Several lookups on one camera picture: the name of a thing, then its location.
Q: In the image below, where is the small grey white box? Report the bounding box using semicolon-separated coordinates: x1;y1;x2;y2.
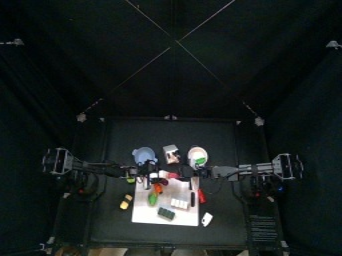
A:
161;144;181;165

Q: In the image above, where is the white bowl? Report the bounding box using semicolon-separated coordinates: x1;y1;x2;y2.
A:
185;146;209;168

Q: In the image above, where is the dark green toy block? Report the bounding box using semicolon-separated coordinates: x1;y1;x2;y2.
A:
156;207;176;221

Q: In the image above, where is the light blue bowl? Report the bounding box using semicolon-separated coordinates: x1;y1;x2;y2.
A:
130;146;159;166

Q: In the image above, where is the green toy vegetable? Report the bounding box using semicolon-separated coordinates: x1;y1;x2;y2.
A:
147;192;159;207

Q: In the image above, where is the white printed label panel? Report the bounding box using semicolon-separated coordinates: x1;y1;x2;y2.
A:
248;214;277;244

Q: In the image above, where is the red toy pepper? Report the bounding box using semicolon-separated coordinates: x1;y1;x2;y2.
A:
196;188;208;205

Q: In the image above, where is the white toy block piece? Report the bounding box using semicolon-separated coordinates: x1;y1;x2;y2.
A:
169;198;189;211

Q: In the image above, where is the yellow block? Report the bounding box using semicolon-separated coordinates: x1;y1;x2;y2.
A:
118;194;134;211

